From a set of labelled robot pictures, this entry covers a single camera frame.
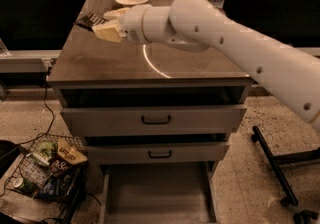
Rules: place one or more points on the black wire basket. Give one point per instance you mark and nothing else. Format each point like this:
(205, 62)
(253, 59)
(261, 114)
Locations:
(38, 172)

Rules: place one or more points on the green soda can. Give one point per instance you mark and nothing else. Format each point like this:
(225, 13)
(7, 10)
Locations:
(25, 186)

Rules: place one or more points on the green snack bag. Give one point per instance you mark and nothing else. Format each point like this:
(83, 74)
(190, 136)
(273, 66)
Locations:
(46, 150)

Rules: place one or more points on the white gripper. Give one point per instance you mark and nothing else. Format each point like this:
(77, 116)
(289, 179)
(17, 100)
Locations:
(132, 24)

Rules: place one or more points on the black rxbar chocolate bar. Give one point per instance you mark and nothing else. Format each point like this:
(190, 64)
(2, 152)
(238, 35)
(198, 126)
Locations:
(89, 21)

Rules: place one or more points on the grey open bottom drawer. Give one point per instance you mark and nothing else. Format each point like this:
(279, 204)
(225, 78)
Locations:
(168, 193)

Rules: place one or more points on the grey middle drawer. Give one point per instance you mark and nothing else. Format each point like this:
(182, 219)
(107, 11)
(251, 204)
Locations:
(156, 153)

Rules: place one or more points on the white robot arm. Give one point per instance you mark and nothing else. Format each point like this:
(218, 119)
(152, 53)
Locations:
(289, 74)

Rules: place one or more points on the grey top drawer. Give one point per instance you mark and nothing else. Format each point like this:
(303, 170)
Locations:
(134, 121)

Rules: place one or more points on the brown chip bag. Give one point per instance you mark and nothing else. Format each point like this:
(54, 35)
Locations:
(69, 154)

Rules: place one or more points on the grey drawer cabinet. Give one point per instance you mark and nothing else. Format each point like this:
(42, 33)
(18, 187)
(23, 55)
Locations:
(91, 73)

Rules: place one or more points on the dark blue snack bag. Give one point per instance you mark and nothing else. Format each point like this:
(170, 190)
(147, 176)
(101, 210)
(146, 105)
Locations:
(57, 189)

